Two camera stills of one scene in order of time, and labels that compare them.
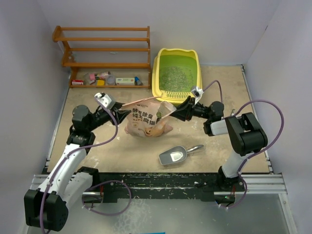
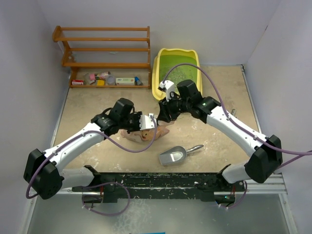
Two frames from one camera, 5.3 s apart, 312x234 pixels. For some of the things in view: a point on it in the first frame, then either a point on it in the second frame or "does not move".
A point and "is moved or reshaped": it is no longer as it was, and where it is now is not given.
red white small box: x=77 y=82 does not move
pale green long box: x=125 y=81 does not move
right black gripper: x=185 y=110 to x=166 y=110
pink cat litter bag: x=146 y=118 is moved or reshaped
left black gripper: x=119 y=116 to x=137 y=116
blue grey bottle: x=137 y=82 does not move
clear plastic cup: x=111 y=80 does not move
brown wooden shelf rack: x=106 y=57 does not move
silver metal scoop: x=176 y=155 does not move
